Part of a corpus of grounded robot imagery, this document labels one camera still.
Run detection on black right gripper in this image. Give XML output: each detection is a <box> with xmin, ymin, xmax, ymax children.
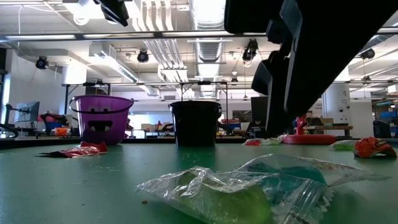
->
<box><xmin>223</xmin><ymin>0</ymin><xmax>398</xmax><ymax>138</ymax></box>

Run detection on clear packet with red candy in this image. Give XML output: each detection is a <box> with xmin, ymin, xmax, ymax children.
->
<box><xmin>243</xmin><ymin>136</ymin><xmax>289</xmax><ymax>146</ymax></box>

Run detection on clear packet with green candy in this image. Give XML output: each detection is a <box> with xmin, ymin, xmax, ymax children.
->
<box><xmin>328</xmin><ymin>139</ymin><xmax>358</xmax><ymax>152</ymax></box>
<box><xmin>136</xmin><ymin>166</ymin><xmax>335</xmax><ymax>224</ymax></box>

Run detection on clear packet with teal candy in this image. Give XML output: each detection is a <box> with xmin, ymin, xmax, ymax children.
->
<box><xmin>236</xmin><ymin>152</ymin><xmax>391</xmax><ymax>187</ymax></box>

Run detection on orange candy packet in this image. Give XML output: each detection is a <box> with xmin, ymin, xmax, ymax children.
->
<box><xmin>353</xmin><ymin>136</ymin><xmax>398</xmax><ymax>159</ymax></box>

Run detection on dark computer monitor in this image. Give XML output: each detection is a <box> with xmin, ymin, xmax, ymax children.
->
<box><xmin>250</xmin><ymin>95</ymin><xmax>269</xmax><ymax>123</ymax></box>

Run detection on cardboard box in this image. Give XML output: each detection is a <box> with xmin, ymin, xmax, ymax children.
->
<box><xmin>306</xmin><ymin>117</ymin><xmax>334</xmax><ymax>127</ymax></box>

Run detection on white round pillar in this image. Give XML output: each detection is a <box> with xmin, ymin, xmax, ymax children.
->
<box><xmin>322</xmin><ymin>74</ymin><xmax>352</xmax><ymax>125</ymax></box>

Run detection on wooden desk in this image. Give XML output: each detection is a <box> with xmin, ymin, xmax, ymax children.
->
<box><xmin>303</xmin><ymin>124</ymin><xmax>354</xmax><ymax>138</ymax></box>

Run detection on red desk lamp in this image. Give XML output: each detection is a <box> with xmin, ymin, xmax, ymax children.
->
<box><xmin>281</xmin><ymin>114</ymin><xmax>337</xmax><ymax>146</ymax></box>

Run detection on black chair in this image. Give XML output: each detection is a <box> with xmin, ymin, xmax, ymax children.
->
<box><xmin>372</xmin><ymin>120</ymin><xmax>392</xmax><ymax>139</ymax></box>

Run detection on blue storage bins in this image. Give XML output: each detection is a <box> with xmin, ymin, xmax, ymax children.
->
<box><xmin>378</xmin><ymin>110</ymin><xmax>398</xmax><ymax>121</ymax></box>

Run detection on black plastic bucket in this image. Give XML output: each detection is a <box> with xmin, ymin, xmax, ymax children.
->
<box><xmin>168</xmin><ymin>100</ymin><xmax>223</xmax><ymax>147</ymax></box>

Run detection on purple bucket with face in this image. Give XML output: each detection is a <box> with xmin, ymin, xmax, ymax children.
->
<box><xmin>68</xmin><ymin>95</ymin><xmax>134</xmax><ymax>146</ymax></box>

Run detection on small computer monitor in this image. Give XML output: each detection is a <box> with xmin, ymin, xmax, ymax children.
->
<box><xmin>15</xmin><ymin>101</ymin><xmax>40</xmax><ymax>123</ymax></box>

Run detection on green table mat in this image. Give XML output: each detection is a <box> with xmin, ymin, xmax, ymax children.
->
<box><xmin>0</xmin><ymin>142</ymin><xmax>398</xmax><ymax>224</ymax></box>

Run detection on white rectangular air duct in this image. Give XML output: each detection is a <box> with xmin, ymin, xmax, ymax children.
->
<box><xmin>88</xmin><ymin>42</ymin><xmax>159</xmax><ymax>96</ymax></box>

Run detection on silver spiral air duct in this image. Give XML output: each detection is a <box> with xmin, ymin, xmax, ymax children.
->
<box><xmin>190</xmin><ymin>0</ymin><xmax>233</xmax><ymax>100</ymax></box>

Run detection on grey round air duct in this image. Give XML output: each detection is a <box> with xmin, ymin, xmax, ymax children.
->
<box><xmin>357</xmin><ymin>33</ymin><xmax>398</xmax><ymax>63</ymax></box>

